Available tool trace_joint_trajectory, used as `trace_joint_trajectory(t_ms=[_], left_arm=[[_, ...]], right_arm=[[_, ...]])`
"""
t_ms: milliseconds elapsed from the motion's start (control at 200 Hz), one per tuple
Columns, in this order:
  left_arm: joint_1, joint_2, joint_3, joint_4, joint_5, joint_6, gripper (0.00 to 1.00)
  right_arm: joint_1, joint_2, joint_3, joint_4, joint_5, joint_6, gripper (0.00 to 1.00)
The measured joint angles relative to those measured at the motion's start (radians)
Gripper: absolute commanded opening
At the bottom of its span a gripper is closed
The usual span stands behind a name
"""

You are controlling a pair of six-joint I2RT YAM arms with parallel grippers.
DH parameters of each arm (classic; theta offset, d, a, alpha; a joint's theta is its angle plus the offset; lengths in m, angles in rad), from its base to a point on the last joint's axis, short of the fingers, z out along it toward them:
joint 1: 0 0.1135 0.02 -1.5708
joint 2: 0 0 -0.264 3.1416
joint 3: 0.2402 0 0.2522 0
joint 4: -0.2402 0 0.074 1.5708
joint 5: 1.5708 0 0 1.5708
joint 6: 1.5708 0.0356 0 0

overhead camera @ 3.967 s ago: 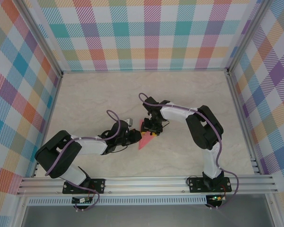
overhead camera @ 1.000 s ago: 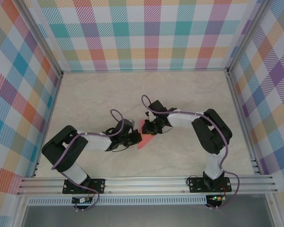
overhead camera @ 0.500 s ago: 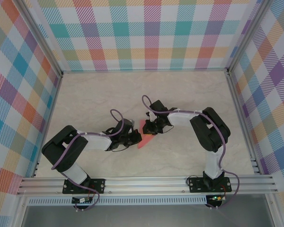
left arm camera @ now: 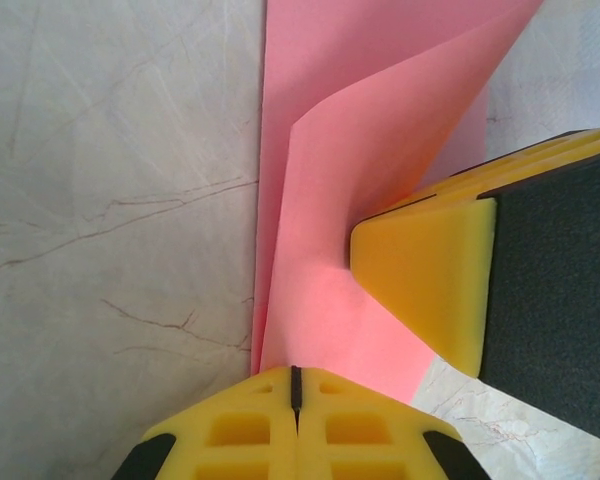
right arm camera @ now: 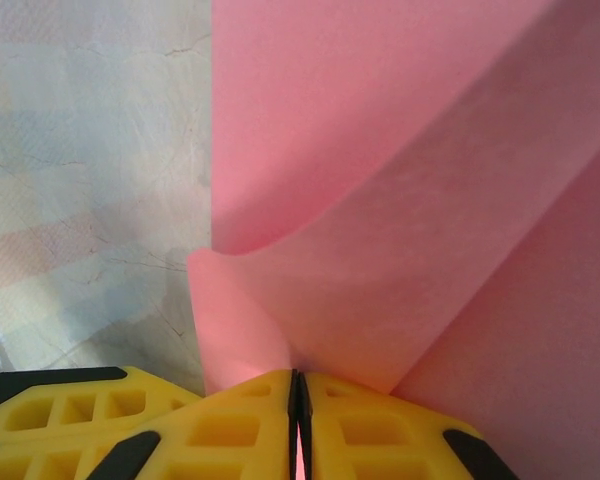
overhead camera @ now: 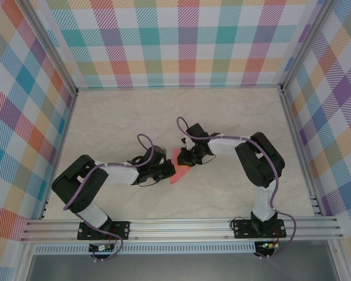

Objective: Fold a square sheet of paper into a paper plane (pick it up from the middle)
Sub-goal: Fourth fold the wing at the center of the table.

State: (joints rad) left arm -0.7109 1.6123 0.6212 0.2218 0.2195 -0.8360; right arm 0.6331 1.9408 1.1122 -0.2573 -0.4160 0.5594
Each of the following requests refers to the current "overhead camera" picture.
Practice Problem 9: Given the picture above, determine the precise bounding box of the pink cloth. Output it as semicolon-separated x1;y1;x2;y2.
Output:
169;148;192;186

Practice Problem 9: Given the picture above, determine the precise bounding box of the black labelled control box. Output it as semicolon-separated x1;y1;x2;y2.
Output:
89;242;115;253

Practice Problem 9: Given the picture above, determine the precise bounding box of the small green-lit circuit board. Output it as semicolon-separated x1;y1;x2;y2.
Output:
257;241;281;251

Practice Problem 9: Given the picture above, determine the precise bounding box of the wide aluminium mounting rail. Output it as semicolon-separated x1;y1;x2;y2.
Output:
20;215;345;243

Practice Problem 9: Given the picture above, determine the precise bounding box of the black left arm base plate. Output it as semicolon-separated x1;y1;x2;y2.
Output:
77;220;131;241

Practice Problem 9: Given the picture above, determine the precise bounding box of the thin aluminium frame bar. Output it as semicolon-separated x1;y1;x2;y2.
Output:
75;84;284;91

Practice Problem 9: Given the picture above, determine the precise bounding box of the slotted grey cable duct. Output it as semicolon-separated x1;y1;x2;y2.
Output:
34;242;257;255

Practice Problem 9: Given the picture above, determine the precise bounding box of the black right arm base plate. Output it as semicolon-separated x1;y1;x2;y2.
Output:
232;218;287;239

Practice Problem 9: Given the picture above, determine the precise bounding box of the aluminium side rail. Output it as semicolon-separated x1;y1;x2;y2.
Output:
40;90;79;220
280;89;323;217

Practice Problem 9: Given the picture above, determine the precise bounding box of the aluminium frame post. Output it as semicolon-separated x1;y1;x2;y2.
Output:
280;0;334;94
22;0;79;96

